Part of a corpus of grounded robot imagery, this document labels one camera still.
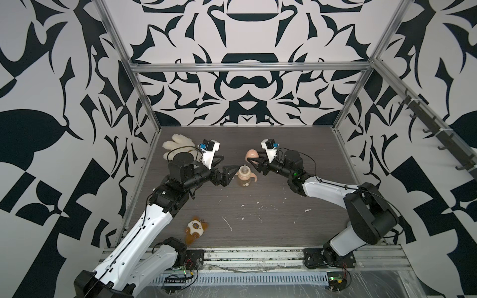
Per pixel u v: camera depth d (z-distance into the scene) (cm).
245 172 87
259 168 76
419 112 65
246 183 94
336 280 71
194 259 74
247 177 87
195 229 79
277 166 73
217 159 70
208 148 58
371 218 45
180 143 98
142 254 44
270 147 72
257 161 77
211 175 61
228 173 59
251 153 81
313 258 74
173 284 72
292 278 71
